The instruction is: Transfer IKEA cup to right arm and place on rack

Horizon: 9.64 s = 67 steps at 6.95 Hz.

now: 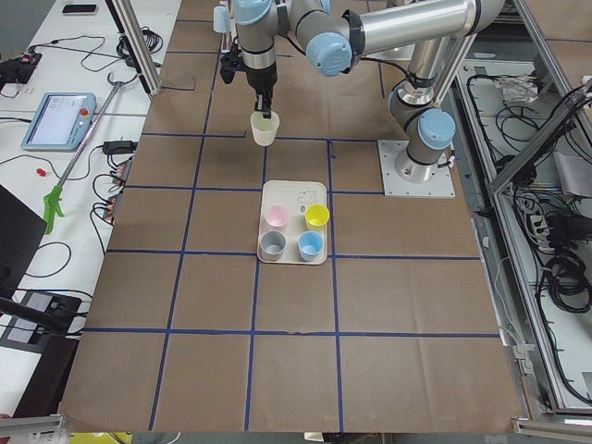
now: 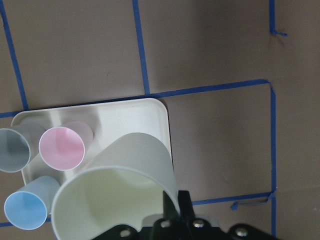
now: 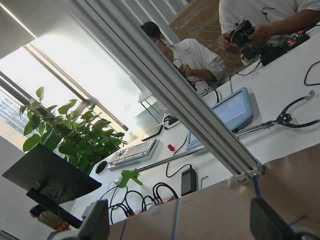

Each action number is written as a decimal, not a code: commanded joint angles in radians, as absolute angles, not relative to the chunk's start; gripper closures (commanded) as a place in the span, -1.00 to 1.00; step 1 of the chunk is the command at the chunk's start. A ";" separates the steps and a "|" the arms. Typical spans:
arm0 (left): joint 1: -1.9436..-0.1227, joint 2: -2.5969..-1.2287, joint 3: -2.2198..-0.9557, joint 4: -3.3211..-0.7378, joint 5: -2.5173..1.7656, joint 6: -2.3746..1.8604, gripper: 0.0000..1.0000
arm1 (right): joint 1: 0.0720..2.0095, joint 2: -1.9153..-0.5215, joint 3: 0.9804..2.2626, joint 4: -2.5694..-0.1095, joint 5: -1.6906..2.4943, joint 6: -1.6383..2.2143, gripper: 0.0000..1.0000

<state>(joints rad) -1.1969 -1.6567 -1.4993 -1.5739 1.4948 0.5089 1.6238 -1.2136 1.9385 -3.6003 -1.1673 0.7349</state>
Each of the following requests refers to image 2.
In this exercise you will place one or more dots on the blue cup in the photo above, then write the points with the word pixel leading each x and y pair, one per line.
pixel 29 207

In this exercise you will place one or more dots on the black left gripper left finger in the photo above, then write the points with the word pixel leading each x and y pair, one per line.
pixel 169 210

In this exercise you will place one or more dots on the pink cup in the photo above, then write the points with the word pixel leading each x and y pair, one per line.
pixel 64 147

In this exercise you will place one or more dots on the white cream cup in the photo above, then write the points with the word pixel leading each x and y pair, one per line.
pixel 124 184

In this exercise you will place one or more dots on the white plastic tray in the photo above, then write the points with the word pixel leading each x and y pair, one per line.
pixel 109 122

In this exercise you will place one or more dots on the grey cup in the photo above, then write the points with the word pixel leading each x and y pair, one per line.
pixel 19 144

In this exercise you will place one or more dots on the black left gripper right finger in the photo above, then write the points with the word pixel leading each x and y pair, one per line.
pixel 185 205

